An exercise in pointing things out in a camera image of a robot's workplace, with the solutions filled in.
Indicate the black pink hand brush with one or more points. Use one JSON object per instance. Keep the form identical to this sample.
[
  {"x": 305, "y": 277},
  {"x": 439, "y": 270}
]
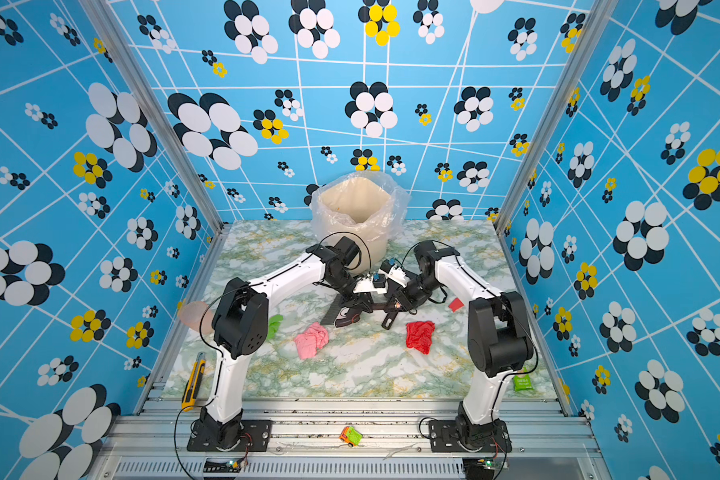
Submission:
[{"x": 340, "y": 317}]

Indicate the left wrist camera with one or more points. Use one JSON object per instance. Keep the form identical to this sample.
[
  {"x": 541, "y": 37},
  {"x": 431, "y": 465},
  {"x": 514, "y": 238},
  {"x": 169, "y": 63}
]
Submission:
[{"x": 372, "y": 283}]

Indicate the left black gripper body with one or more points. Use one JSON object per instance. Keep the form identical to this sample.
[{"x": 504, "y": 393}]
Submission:
[{"x": 350, "y": 299}]

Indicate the green crumpled paper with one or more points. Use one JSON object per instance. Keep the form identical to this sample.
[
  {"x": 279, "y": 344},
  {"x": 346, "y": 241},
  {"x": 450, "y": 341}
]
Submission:
[{"x": 273, "y": 326}]

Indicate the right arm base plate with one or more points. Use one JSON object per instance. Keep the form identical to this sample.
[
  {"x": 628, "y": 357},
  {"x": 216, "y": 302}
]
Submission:
[{"x": 461, "y": 436}]

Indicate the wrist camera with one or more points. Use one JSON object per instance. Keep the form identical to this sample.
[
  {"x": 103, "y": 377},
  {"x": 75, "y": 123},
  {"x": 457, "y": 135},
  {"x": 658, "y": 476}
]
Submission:
[
  {"x": 372, "y": 283},
  {"x": 394, "y": 271}
]

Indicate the small green orange toy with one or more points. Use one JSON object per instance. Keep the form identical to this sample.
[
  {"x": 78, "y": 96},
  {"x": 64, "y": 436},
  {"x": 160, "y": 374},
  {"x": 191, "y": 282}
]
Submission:
[{"x": 351, "y": 436}]

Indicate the beige trash bin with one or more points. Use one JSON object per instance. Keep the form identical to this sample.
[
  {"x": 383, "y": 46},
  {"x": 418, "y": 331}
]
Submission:
[{"x": 369, "y": 255}]

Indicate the red crumpled paper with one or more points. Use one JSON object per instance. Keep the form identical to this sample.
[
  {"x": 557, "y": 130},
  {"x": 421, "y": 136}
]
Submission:
[{"x": 419, "y": 336}]

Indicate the black dustpan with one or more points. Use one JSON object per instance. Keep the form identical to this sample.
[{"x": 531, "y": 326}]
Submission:
[{"x": 391, "y": 309}]

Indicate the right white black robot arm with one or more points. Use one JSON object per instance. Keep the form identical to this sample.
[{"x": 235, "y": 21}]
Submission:
[{"x": 499, "y": 339}]

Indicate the aluminium frame rail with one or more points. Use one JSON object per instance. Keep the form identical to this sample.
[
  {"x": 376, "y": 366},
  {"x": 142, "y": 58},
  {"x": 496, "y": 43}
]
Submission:
[{"x": 305, "y": 444}]

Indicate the yellow utility knife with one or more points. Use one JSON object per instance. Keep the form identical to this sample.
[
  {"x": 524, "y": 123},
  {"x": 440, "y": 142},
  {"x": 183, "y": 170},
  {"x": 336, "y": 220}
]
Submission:
[{"x": 192, "y": 387}]

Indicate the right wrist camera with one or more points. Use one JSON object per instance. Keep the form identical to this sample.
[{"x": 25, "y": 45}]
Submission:
[{"x": 394, "y": 271}]

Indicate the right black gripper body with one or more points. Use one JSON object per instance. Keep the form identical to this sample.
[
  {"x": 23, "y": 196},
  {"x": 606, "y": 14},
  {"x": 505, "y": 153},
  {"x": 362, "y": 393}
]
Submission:
[{"x": 417, "y": 291}]

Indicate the green packet right edge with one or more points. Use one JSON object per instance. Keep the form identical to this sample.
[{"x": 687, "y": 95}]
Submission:
[{"x": 523, "y": 382}]

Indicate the pink crumpled paper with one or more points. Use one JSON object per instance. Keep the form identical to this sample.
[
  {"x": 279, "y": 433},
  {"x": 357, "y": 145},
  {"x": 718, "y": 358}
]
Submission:
[{"x": 309, "y": 342}]

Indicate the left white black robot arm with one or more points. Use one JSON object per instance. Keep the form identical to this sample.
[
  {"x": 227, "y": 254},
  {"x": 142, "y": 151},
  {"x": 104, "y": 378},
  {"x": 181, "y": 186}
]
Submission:
[{"x": 240, "y": 326}]

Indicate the pink translucent cup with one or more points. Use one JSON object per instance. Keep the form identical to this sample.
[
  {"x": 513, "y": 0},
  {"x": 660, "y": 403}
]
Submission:
[{"x": 197, "y": 316}]

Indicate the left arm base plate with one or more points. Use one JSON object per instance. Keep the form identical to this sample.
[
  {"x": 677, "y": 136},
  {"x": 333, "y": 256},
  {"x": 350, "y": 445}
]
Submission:
[{"x": 239, "y": 436}]

